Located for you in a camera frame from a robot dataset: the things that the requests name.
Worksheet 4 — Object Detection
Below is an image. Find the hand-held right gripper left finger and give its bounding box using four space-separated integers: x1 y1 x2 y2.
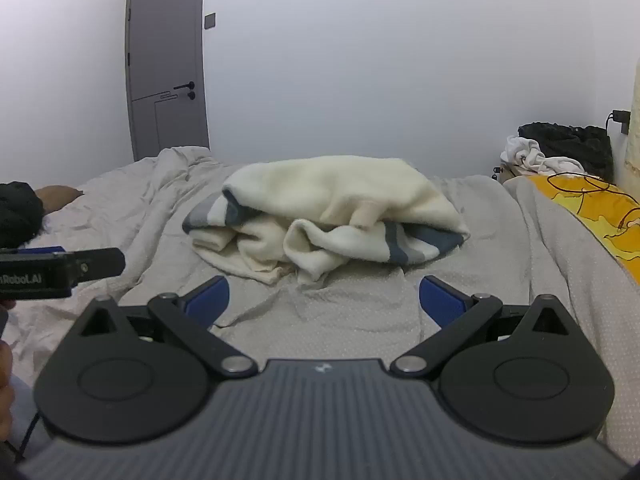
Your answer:
75 276 258 376

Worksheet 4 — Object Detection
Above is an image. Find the cream textured cloth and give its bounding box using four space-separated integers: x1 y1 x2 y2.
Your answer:
627 57 640 202

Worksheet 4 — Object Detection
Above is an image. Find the grey door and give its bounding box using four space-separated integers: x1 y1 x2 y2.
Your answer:
125 0 211 162

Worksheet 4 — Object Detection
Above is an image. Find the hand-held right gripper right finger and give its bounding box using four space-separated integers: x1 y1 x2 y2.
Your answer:
390 275 573 376

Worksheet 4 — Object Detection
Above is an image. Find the thin cable on blanket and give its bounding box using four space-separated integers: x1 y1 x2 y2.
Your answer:
546 172 640 234

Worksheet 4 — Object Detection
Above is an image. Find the cream sweater with blue stripes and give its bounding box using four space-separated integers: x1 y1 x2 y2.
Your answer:
182 156 471 286

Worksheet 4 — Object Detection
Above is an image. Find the black bag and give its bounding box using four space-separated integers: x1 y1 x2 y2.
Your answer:
517 122 615 184

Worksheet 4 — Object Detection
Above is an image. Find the person's left hand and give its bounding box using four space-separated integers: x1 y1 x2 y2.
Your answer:
0 342 14 441

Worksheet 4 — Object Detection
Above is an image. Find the brown pillow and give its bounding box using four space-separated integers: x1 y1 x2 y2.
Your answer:
36 185 85 212

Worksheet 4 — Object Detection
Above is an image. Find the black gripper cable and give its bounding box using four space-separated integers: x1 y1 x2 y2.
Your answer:
9 406 42 464

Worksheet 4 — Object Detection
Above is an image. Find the dark cloth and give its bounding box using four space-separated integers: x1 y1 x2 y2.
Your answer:
0 181 45 249

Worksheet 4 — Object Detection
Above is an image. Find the grey dotted bed blanket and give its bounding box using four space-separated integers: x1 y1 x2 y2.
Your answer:
0 146 640 463

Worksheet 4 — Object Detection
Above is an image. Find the white crumpled cloth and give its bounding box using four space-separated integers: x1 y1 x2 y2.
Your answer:
500 135 584 177

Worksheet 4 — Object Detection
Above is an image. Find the cardboard box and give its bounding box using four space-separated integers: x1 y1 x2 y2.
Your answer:
492 162 522 184

